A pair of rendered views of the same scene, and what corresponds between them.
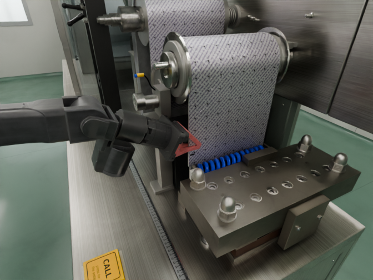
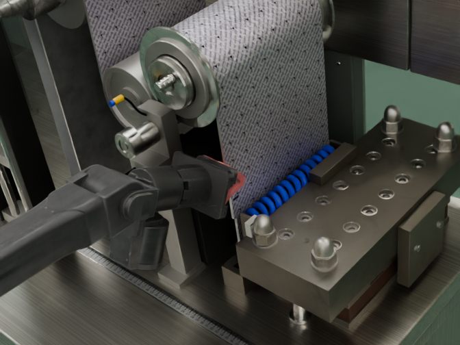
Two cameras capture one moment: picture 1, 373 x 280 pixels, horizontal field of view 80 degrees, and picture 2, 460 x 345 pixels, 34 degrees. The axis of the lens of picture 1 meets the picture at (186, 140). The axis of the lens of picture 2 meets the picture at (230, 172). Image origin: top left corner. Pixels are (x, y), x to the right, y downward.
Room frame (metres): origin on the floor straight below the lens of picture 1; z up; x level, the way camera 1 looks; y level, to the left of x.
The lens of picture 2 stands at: (-0.38, 0.24, 1.73)
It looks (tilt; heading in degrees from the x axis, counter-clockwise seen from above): 36 degrees down; 343
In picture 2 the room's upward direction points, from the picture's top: 9 degrees counter-clockwise
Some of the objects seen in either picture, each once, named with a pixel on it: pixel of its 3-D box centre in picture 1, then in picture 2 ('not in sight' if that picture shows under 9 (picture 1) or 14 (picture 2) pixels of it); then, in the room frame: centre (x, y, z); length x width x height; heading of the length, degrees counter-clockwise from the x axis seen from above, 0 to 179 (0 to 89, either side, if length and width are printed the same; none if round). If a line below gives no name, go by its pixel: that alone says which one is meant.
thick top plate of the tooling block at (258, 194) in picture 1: (270, 186); (363, 205); (0.40, -0.20, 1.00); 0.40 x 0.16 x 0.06; 116
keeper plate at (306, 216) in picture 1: (303, 223); (422, 239); (0.32, -0.25, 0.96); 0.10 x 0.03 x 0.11; 116
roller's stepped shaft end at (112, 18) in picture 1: (109, 19); (3, 7); (0.68, 0.21, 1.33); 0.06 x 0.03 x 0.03; 116
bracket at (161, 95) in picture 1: (157, 144); (165, 200); (0.50, 0.08, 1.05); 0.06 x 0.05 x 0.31; 116
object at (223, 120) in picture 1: (231, 123); (277, 128); (0.49, -0.11, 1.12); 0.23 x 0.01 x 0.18; 116
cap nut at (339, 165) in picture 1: (339, 160); (445, 134); (0.43, -0.36, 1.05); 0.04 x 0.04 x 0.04
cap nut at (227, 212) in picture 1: (227, 206); (323, 250); (0.29, -0.08, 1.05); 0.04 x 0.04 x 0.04
